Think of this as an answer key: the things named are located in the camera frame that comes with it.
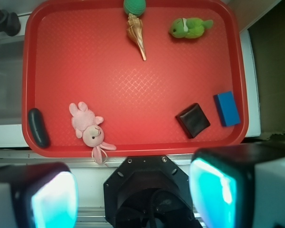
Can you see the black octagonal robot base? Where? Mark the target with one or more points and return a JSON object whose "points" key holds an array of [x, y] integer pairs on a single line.
{"points": [[149, 192]]}

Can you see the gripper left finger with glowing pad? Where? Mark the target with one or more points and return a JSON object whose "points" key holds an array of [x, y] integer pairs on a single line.
{"points": [[38, 196]]}

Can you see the golden spiral seashell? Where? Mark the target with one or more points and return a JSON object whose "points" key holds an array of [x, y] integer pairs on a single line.
{"points": [[135, 33]]}

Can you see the blue rectangular block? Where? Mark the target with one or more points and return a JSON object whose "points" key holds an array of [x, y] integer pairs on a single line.
{"points": [[227, 109]]}

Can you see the pink plush bunny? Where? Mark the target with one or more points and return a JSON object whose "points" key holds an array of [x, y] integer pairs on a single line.
{"points": [[87, 128]]}

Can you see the dark brown square block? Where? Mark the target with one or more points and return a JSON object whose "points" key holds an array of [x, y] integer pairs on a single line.
{"points": [[192, 120]]}

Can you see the green plush fish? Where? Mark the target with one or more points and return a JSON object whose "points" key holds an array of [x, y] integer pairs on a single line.
{"points": [[189, 28]]}

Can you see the dark oval stone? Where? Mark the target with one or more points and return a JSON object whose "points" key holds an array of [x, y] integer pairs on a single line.
{"points": [[38, 128]]}

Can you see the black clamp knob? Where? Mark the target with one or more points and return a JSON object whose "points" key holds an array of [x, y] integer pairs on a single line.
{"points": [[9, 23]]}

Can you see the red plastic tray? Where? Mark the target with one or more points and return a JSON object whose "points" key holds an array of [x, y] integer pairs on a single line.
{"points": [[78, 50]]}

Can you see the green ball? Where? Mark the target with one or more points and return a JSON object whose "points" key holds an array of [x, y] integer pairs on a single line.
{"points": [[135, 7]]}

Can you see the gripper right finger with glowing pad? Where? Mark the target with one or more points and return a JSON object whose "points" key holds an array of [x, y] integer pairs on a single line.
{"points": [[240, 186]]}

